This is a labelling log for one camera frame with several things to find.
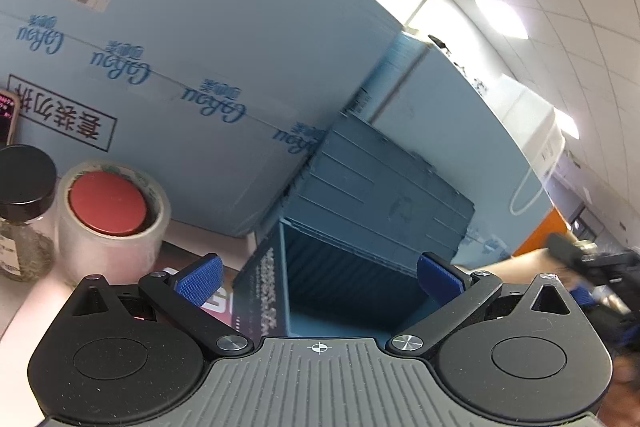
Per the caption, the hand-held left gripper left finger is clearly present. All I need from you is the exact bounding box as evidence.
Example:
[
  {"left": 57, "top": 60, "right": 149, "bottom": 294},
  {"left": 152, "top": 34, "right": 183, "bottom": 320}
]
[{"left": 65, "top": 254, "right": 256, "bottom": 358}]

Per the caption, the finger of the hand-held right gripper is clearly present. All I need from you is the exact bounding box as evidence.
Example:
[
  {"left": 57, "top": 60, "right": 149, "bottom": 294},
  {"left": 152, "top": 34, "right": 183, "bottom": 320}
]
[
  {"left": 571, "top": 286, "right": 640, "bottom": 349},
  {"left": 547, "top": 232, "right": 640, "bottom": 288}
]

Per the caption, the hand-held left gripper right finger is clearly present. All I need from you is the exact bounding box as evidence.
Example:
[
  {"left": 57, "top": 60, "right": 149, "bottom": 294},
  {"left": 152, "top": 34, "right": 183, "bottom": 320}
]
[{"left": 385, "top": 251, "right": 581, "bottom": 358}]

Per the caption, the blue plastic storage box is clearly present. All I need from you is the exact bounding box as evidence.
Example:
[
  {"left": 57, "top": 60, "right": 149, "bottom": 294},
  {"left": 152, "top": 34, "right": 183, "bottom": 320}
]
[{"left": 232, "top": 111, "right": 477, "bottom": 339}]

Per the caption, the orange box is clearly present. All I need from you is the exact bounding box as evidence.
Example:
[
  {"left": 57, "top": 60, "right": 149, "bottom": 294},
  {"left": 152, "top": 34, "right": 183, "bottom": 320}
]
[{"left": 510, "top": 206, "right": 572, "bottom": 259}]

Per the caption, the brown cardboard box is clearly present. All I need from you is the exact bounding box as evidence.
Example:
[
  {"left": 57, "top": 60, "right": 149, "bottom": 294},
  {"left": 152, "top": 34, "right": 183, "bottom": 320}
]
[{"left": 462, "top": 247, "right": 581, "bottom": 294}]

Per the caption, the clear tape roll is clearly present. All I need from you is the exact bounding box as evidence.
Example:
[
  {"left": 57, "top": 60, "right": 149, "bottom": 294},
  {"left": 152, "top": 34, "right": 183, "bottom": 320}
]
[{"left": 54, "top": 161, "right": 172, "bottom": 289}]

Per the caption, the ceiling light panel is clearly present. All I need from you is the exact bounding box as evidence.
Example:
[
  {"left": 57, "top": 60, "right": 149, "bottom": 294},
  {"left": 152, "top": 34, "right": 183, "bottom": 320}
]
[
  {"left": 554, "top": 108, "right": 582, "bottom": 141},
  {"left": 475, "top": 0, "right": 530, "bottom": 40}
]

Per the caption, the red round lid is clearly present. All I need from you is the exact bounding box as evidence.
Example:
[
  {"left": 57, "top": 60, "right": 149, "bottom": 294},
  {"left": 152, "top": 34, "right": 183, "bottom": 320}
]
[{"left": 69, "top": 172, "right": 149, "bottom": 237}]

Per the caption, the white paper bag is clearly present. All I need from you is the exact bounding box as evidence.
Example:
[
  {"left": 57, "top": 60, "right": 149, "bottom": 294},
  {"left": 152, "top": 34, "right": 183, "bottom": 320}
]
[{"left": 492, "top": 74, "right": 567, "bottom": 216}]

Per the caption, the glass spice jar black lid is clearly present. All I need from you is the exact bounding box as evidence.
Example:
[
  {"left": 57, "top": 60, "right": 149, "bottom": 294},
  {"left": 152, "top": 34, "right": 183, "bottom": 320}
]
[{"left": 0, "top": 146, "right": 57, "bottom": 283}]

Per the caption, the small black object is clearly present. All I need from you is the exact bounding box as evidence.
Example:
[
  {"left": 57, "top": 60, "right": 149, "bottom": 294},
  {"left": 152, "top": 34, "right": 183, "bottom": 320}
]
[{"left": 427, "top": 34, "right": 452, "bottom": 56}]

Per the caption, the blue cardboard box white label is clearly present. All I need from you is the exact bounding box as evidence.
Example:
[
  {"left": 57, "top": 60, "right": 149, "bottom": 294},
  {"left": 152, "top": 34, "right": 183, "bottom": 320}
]
[{"left": 0, "top": 0, "right": 407, "bottom": 239}]

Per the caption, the phone with pink case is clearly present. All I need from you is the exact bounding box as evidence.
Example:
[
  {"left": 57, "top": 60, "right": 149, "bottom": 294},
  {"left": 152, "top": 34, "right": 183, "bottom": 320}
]
[{"left": 0, "top": 89, "right": 21, "bottom": 146}]

